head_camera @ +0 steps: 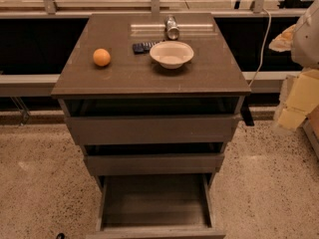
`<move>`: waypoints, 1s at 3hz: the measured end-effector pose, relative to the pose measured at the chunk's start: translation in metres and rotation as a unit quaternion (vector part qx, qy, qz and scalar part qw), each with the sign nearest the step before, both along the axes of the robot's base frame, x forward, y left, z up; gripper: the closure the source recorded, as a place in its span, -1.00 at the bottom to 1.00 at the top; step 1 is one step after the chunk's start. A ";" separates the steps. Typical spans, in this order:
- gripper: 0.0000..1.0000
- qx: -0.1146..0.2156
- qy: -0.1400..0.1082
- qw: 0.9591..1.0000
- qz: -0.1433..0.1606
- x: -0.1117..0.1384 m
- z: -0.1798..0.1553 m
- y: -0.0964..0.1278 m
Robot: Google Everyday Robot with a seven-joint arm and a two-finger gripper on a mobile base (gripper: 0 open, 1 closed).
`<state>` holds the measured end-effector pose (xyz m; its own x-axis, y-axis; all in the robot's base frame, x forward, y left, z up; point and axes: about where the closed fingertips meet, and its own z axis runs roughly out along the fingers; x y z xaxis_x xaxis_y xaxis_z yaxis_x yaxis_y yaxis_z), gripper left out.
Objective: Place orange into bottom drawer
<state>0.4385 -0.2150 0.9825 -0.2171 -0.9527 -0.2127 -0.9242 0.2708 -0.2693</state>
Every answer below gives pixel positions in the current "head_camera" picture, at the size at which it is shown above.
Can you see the open bottom drawer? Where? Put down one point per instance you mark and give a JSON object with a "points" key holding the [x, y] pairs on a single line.
{"points": [[170, 206]]}

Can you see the cardboard box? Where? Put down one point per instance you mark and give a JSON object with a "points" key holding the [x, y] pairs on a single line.
{"points": [[311, 128]]}

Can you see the dark brown drawer cabinet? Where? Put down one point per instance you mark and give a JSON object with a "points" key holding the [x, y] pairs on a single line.
{"points": [[211, 71]]}

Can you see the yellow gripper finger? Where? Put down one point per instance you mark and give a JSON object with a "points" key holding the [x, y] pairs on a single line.
{"points": [[283, 42], [299, 97]]}

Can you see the top drawer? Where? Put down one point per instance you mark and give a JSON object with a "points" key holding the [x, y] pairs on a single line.
{"points": [[122, 120]]}

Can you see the middle drawer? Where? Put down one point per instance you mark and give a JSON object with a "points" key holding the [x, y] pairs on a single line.
{"points": [[169, 158]]}

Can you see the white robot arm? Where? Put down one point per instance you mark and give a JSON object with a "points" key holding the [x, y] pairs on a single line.
{"points": [[302, 40]]}

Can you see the dark blue snack packet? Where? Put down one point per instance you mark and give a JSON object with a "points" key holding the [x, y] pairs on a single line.
{"points": [[142, 48]]}

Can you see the white bowl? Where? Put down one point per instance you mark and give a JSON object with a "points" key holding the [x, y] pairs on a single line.
{"points": [[171, 54]]}

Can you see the silver soda can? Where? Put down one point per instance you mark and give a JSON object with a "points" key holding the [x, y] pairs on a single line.
{"points": [[171, 27]]}

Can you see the orange fruit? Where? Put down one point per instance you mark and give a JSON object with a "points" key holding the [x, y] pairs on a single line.
{"points": [[101, 57]]}

